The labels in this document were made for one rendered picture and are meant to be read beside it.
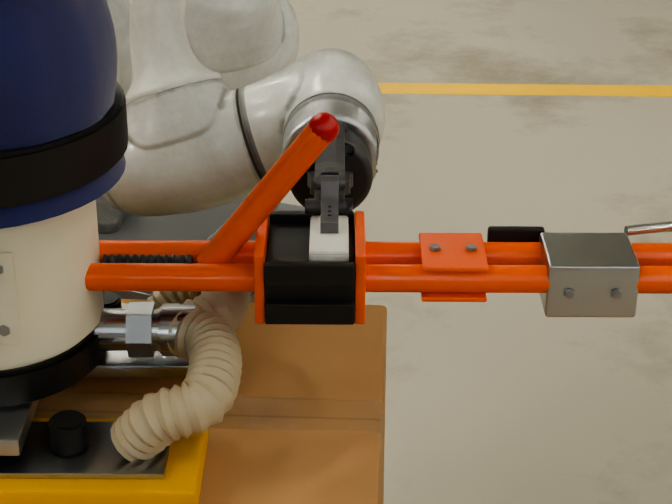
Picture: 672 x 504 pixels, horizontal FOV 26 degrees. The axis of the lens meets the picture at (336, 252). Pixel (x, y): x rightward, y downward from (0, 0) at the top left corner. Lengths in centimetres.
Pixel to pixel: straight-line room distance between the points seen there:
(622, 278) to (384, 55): 387
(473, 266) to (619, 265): 11
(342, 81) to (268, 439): 38
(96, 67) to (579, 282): 39
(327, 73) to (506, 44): 373
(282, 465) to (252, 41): 81
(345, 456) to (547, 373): 198
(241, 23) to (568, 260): 79
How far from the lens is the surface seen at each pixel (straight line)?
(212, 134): 139
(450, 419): 293
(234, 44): 181
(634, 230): 118
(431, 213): 379
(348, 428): 118
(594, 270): 112
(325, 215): 113
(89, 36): 104
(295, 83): 138
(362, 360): 127
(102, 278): 112
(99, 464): 110
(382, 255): 114
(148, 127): 141
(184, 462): 110
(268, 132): 138
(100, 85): 105
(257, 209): 110
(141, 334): 115
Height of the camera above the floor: 159
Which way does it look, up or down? 26 degrees down
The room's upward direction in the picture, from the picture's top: straight up
